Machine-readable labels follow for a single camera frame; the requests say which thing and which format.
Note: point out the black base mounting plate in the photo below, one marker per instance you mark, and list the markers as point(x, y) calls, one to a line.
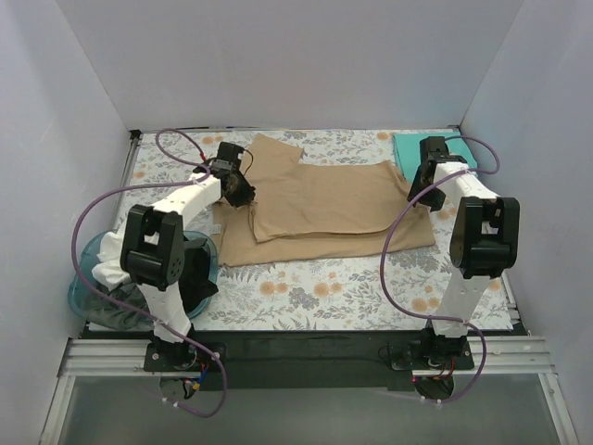
point(310, 359)

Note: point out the aluminium extrusion rail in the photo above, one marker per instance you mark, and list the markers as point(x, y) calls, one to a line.
point(126, 357)

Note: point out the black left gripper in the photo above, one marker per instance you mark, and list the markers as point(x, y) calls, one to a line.
point(238, 192)

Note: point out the black crumpled t shirt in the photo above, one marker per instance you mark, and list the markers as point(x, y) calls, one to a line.
point(198, 282)

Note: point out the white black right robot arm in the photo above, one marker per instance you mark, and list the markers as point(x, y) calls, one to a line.
point(483, 244)

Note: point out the folded teal t shirt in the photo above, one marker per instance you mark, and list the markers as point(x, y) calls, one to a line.
point(407, 151)

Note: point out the tan t shirt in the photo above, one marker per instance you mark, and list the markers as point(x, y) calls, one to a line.
point(307, 212)

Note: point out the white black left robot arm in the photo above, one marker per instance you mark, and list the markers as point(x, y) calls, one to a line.
point(174, 273)

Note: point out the white crumpled t shirt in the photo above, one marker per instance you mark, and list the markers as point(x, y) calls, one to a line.
point(108, 272)

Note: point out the floral patterned table mat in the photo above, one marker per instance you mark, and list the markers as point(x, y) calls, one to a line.
point(333, 294)

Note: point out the grey crumpled t shirt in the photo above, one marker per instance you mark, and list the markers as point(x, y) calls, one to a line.
point(110, 315)

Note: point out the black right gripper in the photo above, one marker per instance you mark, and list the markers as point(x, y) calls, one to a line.
point(426, 194)

